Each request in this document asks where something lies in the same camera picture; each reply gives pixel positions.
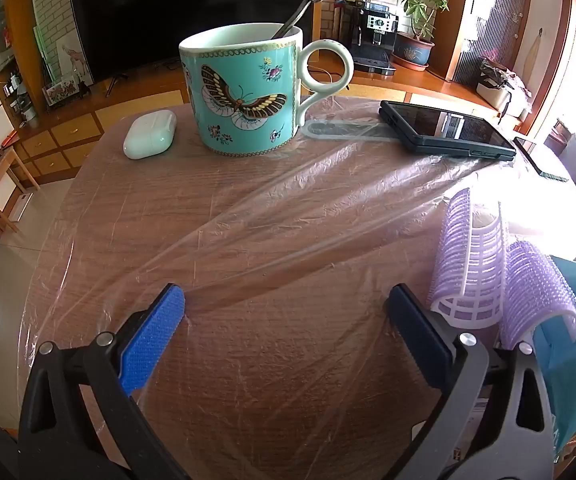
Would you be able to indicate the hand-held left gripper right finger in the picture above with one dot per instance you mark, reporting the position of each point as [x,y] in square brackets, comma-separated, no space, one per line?
[417,330]

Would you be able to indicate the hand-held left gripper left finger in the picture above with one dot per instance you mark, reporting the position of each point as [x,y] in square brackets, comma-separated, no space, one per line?
[153,335]

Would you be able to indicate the purple hair roller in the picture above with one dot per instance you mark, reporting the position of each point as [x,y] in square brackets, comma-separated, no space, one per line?
[537,290]
[472,260]

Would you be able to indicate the white air purifier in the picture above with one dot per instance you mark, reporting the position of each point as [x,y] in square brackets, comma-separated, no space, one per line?
[19,207]

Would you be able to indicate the white earbuds case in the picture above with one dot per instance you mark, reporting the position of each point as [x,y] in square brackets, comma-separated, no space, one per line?
[149,135]

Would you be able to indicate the black smartphone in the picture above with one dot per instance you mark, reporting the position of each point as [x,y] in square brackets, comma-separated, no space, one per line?
[447,130]

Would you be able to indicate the wooden drawer cabinet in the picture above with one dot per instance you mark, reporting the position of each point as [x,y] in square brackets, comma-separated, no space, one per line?
[68,140]

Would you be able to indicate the teal butterfly mug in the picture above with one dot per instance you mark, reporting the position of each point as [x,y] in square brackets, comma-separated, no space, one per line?
[238,110]

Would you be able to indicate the potted green plant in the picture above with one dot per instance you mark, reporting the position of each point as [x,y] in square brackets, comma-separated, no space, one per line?
[415,45]

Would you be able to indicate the black coffee machine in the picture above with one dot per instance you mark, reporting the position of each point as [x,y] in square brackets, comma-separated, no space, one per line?
[375,35]

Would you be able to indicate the black television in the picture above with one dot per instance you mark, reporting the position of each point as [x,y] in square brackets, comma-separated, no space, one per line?
[168,10]

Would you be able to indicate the metal spoon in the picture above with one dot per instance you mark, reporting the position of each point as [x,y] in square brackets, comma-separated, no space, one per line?
[298,15]

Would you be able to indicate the giraffe picture frame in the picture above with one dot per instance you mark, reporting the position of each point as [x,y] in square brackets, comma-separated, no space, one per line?
[74,62]

